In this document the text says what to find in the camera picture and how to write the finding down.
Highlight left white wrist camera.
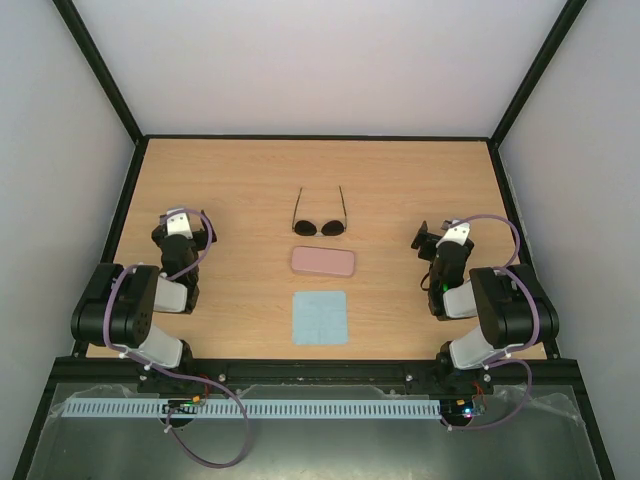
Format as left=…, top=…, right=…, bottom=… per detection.
left=164, top=207, right=193, bottom=240

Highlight right controller circuit board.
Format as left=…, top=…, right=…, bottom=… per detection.
left=440, top=394, right=488, bottom=423

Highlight controller circuit board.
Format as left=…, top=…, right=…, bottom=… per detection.
left=160, top=396, right=208, bottom=415
left=440, top=394, right=488, bottom=423

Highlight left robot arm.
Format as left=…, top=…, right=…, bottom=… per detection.
left=70, top=207, right=217, bottom=394

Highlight black aluminium frame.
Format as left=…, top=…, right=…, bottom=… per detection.
left=14, top=0, right=614, bottom=479

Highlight light blue cleaning cloth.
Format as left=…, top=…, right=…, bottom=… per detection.
left=292, top=291, right=349, bottom=346

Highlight pink glasses case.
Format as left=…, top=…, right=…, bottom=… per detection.
left=291, top=246, right=356, bottom=278

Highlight light blue slotted cable duct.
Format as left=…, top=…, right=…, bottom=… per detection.
left=61, top=398, right=441, bottom=420

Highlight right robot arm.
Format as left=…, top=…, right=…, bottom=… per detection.
left=411, top=220, right=559, bottom=394

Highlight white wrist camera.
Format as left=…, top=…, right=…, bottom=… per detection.
left=164, top=207, right=193, bottom=240
left=436, top=220, right=470, bottom=247

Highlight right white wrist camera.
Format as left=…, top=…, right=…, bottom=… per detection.
left=436, top=220, right=470, bottom=247

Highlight black round sunglasses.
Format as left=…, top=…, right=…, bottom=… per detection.
left=291, top=186, right=348, bottom=237

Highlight left controller circuit board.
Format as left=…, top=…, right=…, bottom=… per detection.
left=160, top=396, right=208, bottom=415

